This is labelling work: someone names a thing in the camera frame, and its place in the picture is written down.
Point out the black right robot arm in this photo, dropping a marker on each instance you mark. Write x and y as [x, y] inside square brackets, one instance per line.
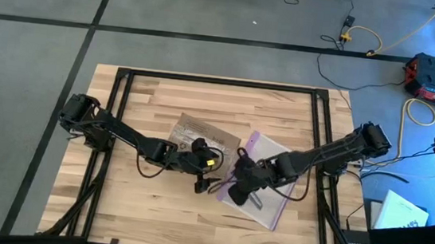
[339, 149]

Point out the black power adapter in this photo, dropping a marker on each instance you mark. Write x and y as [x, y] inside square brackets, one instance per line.
[349, 20]

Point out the white mesh pouch purple trim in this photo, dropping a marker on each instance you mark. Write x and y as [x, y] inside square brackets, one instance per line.
[273, 207]

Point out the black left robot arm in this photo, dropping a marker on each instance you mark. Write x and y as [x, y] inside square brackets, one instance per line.
[120, 130]

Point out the grey utility knife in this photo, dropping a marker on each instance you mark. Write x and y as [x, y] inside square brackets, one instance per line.
[255, 202]

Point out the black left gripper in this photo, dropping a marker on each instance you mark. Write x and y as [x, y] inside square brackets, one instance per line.
[197, 162]

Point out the white booklet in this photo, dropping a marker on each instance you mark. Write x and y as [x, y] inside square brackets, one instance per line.
[398, 215]

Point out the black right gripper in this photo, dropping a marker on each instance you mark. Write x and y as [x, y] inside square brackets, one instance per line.
[252, 175]

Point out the brown Sephora cardboard box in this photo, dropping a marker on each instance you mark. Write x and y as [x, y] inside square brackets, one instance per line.
[200, 130]

